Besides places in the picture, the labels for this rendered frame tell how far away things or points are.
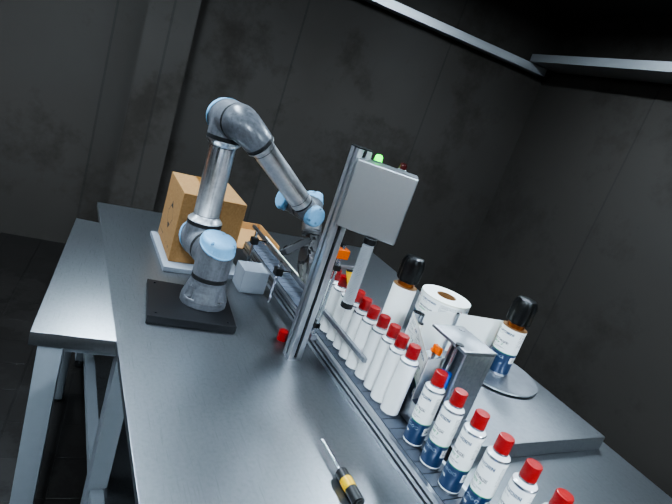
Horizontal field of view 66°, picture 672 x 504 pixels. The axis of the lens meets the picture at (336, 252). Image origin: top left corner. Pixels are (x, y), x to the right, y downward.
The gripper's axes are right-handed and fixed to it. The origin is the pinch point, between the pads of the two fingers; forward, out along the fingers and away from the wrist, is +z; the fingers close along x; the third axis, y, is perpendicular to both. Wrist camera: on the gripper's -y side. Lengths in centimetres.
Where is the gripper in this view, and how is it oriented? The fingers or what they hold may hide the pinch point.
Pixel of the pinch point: (302, 284)
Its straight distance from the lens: 190.4
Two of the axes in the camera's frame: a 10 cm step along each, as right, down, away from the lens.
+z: -0.6, 9.8, -1.7
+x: -5.2, 1.1, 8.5
